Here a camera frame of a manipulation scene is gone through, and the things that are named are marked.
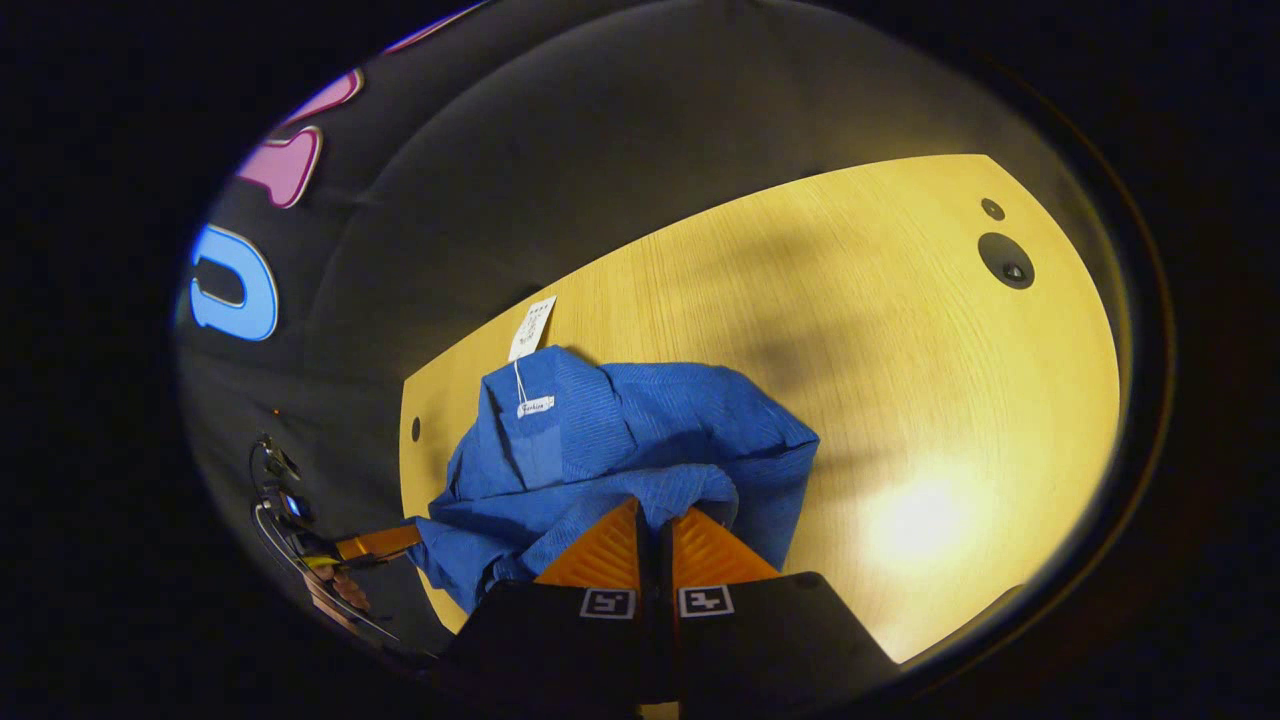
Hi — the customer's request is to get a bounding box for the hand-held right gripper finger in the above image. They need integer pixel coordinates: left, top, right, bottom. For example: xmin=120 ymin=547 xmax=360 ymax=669
xmin=660 ymin=505 xmax=903 ymax=719
xmin=435 ymin=496 xmax=661 ymax=719

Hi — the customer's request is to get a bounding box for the blue corduroy shirt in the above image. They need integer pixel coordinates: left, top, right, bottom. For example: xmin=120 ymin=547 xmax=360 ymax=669
xmin=408 ymin=296 xmax=821 ymax=613

